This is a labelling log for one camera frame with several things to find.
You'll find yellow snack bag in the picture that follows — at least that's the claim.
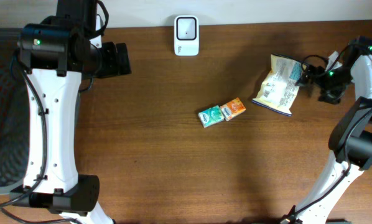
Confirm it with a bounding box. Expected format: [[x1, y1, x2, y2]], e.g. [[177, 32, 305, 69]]
[[251, 54, 307, 116]]

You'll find orange tissue pack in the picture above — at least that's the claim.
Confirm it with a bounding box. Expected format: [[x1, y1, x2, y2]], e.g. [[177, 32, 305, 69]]
[[220, 98, 246, 121]]

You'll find teal tissue pack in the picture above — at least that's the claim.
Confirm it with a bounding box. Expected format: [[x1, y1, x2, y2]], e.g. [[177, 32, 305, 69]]
[[198, 105, 225, 128]]

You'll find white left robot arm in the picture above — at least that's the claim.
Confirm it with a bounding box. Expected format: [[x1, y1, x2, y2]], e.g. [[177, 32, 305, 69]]
[[0, 1, 131, 223]]

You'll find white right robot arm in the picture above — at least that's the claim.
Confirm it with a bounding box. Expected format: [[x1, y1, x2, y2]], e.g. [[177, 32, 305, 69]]
[[280, 36, 372, 223]]

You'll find grey plastic basket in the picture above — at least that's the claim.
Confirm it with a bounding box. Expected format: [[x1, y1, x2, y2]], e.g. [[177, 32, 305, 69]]
[[0, 27, 81, 195]]

